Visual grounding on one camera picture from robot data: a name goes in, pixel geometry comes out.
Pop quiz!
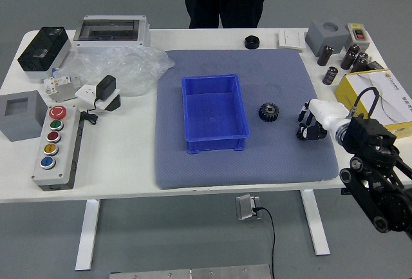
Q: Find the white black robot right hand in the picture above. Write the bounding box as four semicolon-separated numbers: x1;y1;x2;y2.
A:
295;98;351;142

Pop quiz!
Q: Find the big black gear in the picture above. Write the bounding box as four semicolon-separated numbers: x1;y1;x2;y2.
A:
257;102;280;124

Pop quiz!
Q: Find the yellow white cardboard box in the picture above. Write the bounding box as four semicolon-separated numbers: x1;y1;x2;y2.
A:
333;69;412;140

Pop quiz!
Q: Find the black round nut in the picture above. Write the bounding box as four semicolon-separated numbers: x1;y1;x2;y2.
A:
243;35;260;50

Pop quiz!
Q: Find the clear-lid grey distribution box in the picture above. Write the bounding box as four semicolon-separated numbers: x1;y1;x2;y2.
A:
73;15;151;55

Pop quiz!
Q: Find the grey five-button control box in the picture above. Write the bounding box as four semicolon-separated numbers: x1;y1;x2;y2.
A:
31;104;86;192

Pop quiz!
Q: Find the black box with white base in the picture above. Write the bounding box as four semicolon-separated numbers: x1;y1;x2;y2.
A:
17;26;72;82

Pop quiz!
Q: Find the small black flat part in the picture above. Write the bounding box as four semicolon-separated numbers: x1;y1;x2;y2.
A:
366;61;389;73

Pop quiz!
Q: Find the grey block with round hole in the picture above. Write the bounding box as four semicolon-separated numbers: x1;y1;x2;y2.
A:
304;20;351;57

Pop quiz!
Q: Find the grey-blue foam mat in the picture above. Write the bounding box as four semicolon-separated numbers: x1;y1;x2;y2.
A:
154;48;340;190

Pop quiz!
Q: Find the blue plastic bin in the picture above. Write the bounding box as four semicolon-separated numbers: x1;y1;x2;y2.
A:
182;73;251;155

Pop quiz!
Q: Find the white table leg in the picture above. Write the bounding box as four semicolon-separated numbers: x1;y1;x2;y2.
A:
74;198;102;272
300;189;332;256

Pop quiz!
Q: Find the silver floor socket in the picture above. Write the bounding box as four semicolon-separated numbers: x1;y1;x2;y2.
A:
235;193;263;222

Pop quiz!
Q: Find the grey metal plate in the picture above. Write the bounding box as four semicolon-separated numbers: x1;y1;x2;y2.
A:
191;264;272;279
109;269;192;279

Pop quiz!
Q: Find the clear plastic bag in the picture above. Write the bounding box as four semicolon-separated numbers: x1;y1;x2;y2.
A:
54;45;176;98

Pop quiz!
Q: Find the black block under socket plate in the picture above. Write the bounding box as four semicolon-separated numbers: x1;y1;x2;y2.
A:
105;93;122;113

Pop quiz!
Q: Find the black power adapter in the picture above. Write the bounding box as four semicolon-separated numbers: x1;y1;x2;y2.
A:
93;74;117;102

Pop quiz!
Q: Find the white socket plate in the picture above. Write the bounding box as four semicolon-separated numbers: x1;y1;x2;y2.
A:
74;83;122;111

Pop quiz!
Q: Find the white circuit breaker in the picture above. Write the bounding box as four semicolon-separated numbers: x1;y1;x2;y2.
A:
42;74;83;103

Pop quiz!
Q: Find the grey block with square hole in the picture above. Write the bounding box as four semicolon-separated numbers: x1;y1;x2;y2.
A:
0;90;50;142

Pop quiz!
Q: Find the white wall switch panel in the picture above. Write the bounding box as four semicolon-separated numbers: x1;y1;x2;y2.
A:
277;28;306;51

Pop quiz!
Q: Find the grey two-button switch box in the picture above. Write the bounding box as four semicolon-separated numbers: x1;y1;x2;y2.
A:
346;23;371;52

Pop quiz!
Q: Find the black floor cable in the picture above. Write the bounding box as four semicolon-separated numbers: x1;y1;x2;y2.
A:
253;206;276;279

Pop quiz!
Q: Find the black adapter cord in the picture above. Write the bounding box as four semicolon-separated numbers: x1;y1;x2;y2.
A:
79;98;101;126

